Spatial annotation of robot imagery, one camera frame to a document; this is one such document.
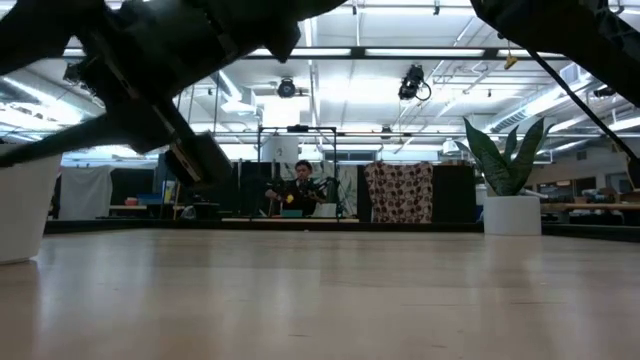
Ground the black partition panel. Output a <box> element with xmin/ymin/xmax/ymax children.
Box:
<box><xmin>431</xmin><ymin>164</ymin><xmax>477</xmax><ymax>225</ymax></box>

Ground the snake plant in white pot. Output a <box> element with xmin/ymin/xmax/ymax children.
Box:
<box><xmin>462</xmin><ymin>117</ymin><xmax>557</xmax><ymax>237</ymax></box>

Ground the brown dotted cloth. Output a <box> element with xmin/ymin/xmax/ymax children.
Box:
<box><xmin>363</xmin><ymin>160</ymin><xmax>435</xmax><ymax>225</ymax></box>

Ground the plain white cloth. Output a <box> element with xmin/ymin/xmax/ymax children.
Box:
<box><xmin>58</xmin><ymin>164</ymin><xmax>114</xmax><ymax>220</ymax></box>

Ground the black table frame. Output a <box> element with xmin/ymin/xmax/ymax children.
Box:
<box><xmin>43</xmin><ymin>217</ymin><xmax>640</xmax><ymax>245</ymax></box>

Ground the round black ceiling camera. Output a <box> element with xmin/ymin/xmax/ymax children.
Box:
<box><xmin>276</xmin><ymin>76</ymin><xmax>299</xmax><ymax>100</ymax></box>

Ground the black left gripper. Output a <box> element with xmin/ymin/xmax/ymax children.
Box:
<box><xmin>0</xmin><ymin>0</ymin><xmax>281</xmax><ymax>169</ymax></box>

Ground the black ceiling camera with cable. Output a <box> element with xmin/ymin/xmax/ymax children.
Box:
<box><xmin>397</xmin><ymin>63</ymin><xmax>433</xmax><ymax>103</ymax></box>

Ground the black metal stand frame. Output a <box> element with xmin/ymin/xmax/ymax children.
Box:
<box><xmin>256</xmin><ymin>124</ymin><xmax>339</xmax><ymax>221</ymax></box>

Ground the leaf print cloth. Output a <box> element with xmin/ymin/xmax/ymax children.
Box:
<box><xmin>278</xmin><ymin>162</ymin><xmax>359</xmax><ymax>211</ymax></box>

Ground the black overhead rig beam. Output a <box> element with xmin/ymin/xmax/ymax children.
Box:
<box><xmin>239</xmin><ymin>45</ymin><xmax>571</xmax><ymax>62</ymax></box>

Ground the person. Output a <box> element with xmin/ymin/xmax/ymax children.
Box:
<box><xmin>264</xmin><ymin>159</ymin><xmax>329</xmax><ymax>217</ymax></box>

